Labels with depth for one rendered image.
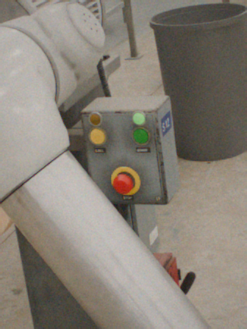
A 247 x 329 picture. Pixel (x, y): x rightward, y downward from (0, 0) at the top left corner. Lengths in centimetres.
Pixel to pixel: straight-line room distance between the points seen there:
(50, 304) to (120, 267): 123
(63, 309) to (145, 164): 57
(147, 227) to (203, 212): 192
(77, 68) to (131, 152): 68
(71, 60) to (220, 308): 226
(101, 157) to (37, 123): 82
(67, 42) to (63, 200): 21
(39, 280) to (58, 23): 119
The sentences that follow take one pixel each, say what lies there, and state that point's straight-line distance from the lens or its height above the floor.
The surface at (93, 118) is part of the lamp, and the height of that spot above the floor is 111.
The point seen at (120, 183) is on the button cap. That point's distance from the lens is 177.
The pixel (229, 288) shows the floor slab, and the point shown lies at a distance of 340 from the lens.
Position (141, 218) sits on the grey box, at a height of 78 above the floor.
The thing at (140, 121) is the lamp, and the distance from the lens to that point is 174.
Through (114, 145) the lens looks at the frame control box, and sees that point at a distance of 178.
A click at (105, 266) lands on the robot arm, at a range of 99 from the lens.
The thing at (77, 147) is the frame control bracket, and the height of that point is 101.
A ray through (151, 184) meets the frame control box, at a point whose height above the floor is 97.
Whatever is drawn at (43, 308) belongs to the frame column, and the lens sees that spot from 224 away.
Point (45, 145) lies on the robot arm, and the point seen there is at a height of 131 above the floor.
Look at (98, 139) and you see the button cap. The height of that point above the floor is 107.
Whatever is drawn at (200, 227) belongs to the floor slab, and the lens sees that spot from 391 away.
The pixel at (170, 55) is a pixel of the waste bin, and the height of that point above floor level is 56.
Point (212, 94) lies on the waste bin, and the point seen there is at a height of 36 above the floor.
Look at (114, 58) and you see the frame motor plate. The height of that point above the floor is 112.
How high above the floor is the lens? 162
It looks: 20 degrees down
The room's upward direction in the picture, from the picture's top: 8 degrees counter-clockwise
